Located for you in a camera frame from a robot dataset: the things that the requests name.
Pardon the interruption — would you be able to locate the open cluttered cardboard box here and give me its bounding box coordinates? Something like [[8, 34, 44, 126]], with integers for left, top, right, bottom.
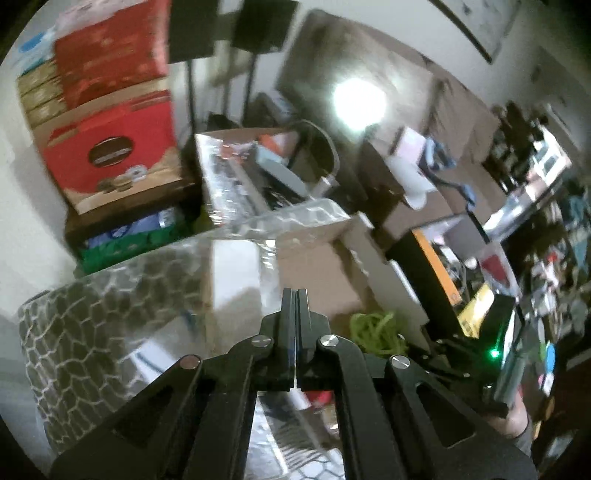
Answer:
[[194, 129, 315, 223]]

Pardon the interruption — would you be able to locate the pink tissue pack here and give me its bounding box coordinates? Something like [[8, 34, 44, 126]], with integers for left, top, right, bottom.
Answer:
[[55, 0, 122, 28]]

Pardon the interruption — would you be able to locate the black speaker stand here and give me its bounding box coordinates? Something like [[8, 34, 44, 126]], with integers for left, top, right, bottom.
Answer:
[[242, 51, 257, 125], [185, 62, 197, 144]]

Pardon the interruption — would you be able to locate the red packet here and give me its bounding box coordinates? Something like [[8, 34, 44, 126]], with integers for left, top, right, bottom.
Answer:
[[480, 251, 514, 296]]

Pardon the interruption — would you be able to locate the framed wall painting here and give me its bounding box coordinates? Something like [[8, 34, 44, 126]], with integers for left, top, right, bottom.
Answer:
[[429, 0, 522, 63]]

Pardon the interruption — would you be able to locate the blue white tissue pack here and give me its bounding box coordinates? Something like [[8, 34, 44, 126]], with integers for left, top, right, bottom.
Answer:
[[14, 25, 58, 70]]

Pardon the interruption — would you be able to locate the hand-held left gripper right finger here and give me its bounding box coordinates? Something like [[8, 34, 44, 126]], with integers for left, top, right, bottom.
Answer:
[[295, 288, 539, 480]]

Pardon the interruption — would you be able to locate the white cardboard box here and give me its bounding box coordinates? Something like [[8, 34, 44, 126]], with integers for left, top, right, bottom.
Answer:
[[210, 215, 430, 352]]

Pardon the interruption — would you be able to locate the red cable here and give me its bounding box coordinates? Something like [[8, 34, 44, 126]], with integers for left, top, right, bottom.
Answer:
[[301, 389, 334, 411]]

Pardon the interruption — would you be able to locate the black speaker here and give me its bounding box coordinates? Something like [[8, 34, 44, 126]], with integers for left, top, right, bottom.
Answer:
[[231, 0, 298, 51], [168, 0, 220, 63]]

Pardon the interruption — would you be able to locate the brown cushioned sofa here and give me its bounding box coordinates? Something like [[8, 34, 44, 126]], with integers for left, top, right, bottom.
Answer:
[[277, 9, 509, 222]]

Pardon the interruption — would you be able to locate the grey white patterned blanket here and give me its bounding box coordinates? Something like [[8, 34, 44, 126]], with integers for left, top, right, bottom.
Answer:
[[18, 198, 361, 480]]

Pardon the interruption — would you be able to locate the green and blue package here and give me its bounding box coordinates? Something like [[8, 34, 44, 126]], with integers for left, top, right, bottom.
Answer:
[[76, 208, 195, 274]]

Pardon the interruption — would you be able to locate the blue clip toy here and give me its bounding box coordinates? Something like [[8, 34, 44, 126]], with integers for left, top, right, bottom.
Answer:
[[425, 136, 477, 205]]

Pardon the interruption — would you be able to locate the red gift box upper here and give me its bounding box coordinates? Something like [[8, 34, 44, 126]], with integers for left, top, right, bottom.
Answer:
[[55, 0, 171, 109]]

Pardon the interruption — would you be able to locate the bright portable lamp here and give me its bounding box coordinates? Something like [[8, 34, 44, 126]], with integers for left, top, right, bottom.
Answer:
[[330, 76, 389, 134]]

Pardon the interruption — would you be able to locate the black storage bin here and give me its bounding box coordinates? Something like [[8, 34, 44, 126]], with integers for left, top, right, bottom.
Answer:
[[388, 226, 468, 334]]

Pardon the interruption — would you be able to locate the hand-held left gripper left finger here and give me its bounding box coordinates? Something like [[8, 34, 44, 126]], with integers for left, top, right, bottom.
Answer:
[[48, 288, 296, 480]]

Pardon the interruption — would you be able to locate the red chocolate print gift bag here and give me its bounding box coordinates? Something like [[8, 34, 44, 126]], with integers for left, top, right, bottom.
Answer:
[[44, 90, 183, 215]]

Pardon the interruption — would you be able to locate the person's right hand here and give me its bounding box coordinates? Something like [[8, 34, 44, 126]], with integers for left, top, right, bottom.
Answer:
[[503, 397, 532, 455]]

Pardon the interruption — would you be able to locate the green cable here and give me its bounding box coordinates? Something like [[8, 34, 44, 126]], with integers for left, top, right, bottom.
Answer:
[[348, 311, 409, 357]]

